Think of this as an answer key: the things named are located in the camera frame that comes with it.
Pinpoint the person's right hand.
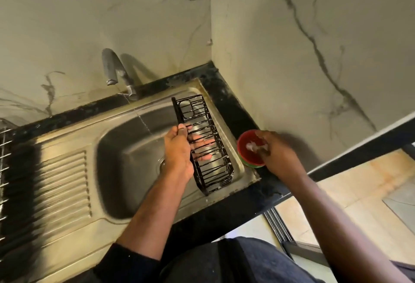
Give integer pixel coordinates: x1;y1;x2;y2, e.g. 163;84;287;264
255;130;309;183

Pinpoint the person's left hand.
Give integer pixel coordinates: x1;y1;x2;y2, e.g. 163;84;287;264
163;124;213;184

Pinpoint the soapy scrubbing sponge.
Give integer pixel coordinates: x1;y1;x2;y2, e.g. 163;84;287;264
246;140;269;154

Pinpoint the black wire rack basket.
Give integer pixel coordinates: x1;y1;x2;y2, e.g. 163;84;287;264
171;94;235;196

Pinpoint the person's right forearm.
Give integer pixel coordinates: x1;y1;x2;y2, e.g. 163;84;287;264
287;173;401;283

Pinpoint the person's left forearm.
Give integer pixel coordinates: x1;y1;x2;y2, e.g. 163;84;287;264
116;171;194;261

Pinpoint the red and green soap container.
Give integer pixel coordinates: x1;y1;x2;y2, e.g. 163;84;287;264
237;130;270;169

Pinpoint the stainless steel sink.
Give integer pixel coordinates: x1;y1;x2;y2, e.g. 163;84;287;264
0;77;261;283

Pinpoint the grey metal faucet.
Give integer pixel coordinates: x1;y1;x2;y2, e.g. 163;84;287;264
101;48;139;101

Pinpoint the person's dark clothing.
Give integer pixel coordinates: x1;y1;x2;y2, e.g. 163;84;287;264
73;236;415;283

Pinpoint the wire dish rack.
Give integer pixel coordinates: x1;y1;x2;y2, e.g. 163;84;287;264
0;118;18;244

